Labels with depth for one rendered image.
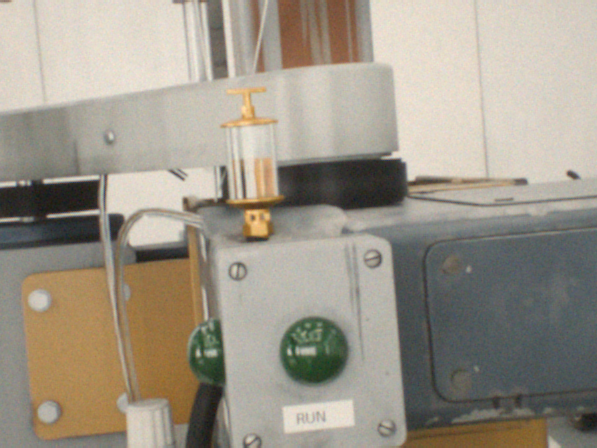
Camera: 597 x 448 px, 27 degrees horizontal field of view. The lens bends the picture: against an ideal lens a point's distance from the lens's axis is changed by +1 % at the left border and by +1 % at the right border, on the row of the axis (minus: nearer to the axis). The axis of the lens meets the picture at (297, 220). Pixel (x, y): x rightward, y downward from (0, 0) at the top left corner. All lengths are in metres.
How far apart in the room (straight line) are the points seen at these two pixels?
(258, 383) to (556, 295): 0.16
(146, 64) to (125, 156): 4.95
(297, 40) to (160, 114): 0.32
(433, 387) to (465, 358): 0.02
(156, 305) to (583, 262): 0.43
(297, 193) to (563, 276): 0.17
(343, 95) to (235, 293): 0.20
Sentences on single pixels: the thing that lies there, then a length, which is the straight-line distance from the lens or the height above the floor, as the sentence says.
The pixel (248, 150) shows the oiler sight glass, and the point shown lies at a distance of 0.60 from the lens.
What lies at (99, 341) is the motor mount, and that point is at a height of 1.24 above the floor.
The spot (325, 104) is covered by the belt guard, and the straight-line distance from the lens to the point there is 0.70.
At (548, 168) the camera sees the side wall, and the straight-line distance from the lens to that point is 6.03.
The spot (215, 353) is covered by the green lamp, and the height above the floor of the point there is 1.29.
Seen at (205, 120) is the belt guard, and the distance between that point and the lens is 0.75.
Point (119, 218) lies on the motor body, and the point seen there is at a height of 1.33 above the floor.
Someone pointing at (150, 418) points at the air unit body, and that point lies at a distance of 0.80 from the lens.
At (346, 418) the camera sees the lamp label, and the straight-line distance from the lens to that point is 0.54.
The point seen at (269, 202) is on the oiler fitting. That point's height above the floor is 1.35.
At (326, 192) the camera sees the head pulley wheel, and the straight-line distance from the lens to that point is 0.69.
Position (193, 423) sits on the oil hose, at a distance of 0.60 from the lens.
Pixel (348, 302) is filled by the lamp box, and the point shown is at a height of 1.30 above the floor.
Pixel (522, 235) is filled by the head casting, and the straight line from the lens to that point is 0.60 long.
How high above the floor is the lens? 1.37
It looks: 3 degrees down
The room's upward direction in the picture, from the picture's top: 5 degrees counter-clockwise
